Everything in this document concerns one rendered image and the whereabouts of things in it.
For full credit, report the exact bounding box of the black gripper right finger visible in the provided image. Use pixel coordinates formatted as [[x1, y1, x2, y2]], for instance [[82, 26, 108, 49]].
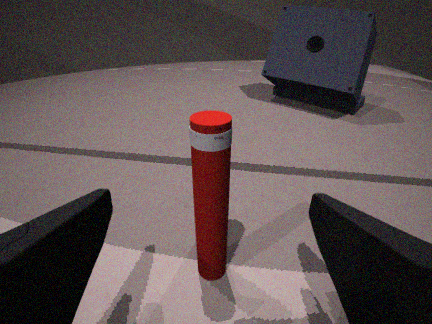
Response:
[[309, 193, 432, 324]]

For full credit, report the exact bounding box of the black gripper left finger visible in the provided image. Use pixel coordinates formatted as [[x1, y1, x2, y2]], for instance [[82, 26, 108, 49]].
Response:
[[0, 189, 113, 324]]

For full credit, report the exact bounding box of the red peg with white band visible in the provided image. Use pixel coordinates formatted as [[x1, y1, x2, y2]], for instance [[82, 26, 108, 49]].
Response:
[[189, 111, 232, 281]]

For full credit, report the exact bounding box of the dark blue sloped panel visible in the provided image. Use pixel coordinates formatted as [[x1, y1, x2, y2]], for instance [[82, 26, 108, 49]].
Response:
[[261, 5, 377, 115]]

